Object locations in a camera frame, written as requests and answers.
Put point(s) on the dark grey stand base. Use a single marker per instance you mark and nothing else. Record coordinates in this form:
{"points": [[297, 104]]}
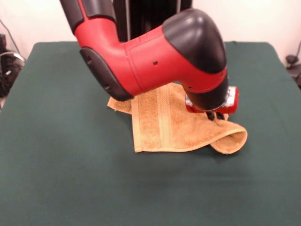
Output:
{"points": [[8, 70], [292, 68]]}

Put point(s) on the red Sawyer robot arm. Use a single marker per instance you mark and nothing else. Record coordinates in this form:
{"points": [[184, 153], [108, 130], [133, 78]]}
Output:
{"points": [[152, 61]]}

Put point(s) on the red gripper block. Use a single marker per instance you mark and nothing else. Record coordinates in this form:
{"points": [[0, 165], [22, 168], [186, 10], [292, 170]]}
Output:
{"points": [[236, 99]]}

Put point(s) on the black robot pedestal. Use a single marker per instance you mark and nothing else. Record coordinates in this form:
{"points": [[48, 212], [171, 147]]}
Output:
{"points": [[141, 18]]}

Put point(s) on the tan terry towel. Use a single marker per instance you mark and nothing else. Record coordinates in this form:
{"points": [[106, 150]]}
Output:
{"points": [[164, 131]]}

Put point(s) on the dark green table cloth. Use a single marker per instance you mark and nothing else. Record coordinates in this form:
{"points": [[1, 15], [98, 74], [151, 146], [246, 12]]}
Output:
{"points": [[70, 176]]}

